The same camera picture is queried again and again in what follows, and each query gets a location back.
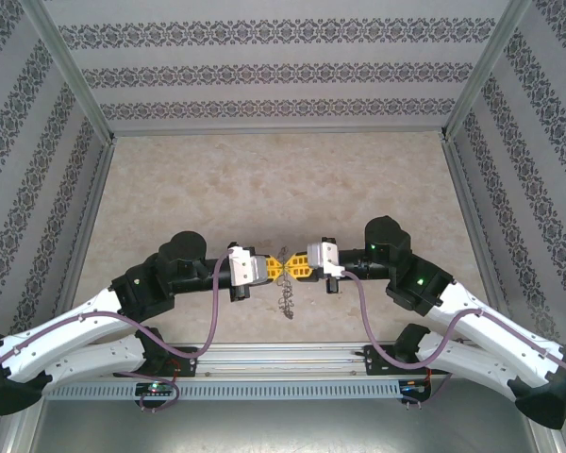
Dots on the small metal spring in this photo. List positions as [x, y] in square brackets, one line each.
[287, 297]

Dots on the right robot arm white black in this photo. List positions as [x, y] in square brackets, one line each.
[495, 330]

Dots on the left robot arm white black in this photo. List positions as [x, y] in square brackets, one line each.
[75, 325]

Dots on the left black usb hub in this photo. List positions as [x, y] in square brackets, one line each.
[156, 389]

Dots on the black usb hub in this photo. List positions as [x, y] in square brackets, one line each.
[412, 387]
[156, 389]

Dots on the right black usb hub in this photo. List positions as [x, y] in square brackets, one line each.
[412, 387]

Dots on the grey metal sheet shelf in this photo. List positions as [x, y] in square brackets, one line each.
[283, 427]

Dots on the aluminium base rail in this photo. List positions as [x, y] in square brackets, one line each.
[283, 359]

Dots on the aluminium frame side rail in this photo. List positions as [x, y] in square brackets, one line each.
[87, 226]
[476, 226]

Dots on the aluminium frame crossbar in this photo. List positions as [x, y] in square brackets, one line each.
[278, 130]

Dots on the aluminium frame post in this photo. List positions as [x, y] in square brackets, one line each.
[488, 68]
[66, 71]

